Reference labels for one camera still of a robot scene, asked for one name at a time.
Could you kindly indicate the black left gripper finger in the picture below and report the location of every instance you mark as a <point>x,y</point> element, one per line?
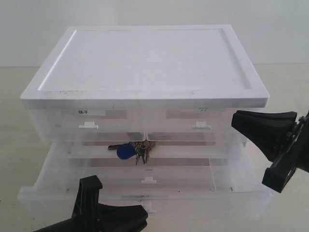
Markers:
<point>85,211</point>
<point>121,218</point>

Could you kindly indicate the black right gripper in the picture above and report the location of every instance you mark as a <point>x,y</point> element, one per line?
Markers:
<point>269,132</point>

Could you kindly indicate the key bunch with blue tag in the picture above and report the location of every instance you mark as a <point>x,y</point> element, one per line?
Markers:
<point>140,150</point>

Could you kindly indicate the wide translucent drawer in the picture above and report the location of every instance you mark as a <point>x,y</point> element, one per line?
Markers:
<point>157,173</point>
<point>236,189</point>

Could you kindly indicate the top right small drawer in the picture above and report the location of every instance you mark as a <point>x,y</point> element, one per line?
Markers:
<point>188,125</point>

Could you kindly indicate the small drawer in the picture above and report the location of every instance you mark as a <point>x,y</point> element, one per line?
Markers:
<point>106,125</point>
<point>188,125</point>

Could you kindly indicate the top left small drawer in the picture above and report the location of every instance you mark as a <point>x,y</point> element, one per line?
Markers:
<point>106,125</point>

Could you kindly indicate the white translucent drawer cabinet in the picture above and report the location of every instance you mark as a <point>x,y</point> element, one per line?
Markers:
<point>143,68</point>

